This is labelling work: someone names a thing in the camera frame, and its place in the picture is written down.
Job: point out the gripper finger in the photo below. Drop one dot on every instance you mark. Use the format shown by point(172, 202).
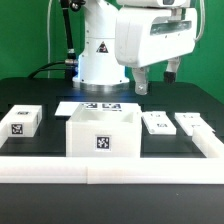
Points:
point(141, 80)
point(171, 70)

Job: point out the white marker base plate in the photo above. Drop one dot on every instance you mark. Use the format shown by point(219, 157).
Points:
point(68, 108)

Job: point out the white cabinet door panel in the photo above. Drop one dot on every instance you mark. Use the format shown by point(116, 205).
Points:
point(158, 123)
point(188, 121)

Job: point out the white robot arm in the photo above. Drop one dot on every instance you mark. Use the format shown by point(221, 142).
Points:
point(96, 68)

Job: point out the white front fence rail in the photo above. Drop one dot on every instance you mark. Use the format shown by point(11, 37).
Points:
point(111, 170)

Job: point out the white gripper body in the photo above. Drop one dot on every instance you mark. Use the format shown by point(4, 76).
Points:
point(145, 36)

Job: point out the white right fence rail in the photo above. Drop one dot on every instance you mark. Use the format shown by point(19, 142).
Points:
point(208, 143)

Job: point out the small white cabinet top box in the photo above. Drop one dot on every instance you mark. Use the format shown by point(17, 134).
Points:
point(23, 120)

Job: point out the white cabinet body box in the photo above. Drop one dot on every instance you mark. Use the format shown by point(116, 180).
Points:
point(109, 130)

